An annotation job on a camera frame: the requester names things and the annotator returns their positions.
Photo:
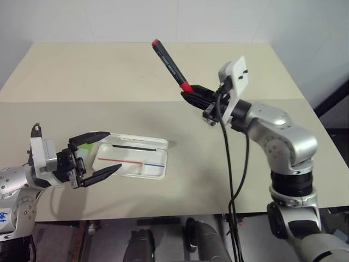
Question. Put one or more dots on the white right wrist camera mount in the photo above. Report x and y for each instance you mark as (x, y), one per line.
(240, 76)

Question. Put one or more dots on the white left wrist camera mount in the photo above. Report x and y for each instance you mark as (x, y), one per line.
(38, 152)

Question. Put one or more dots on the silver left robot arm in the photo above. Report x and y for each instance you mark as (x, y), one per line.
(16, 180)

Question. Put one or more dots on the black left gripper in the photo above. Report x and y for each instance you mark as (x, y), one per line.
(65, 166)

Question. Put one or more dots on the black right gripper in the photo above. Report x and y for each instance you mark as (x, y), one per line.
(214, 112)

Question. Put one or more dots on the black marker with red cap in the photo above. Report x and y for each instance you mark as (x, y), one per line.
(169, 62)

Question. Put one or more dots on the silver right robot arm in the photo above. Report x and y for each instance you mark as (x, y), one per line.
(286, 142)

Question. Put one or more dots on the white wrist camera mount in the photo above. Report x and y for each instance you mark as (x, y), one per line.
(240, 76)
(38, 152)

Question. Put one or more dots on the white plastic pencil case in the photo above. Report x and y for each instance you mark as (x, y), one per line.
(131, 161)

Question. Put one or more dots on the dark rounded black shape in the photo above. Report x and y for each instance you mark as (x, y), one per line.
(141, 245)

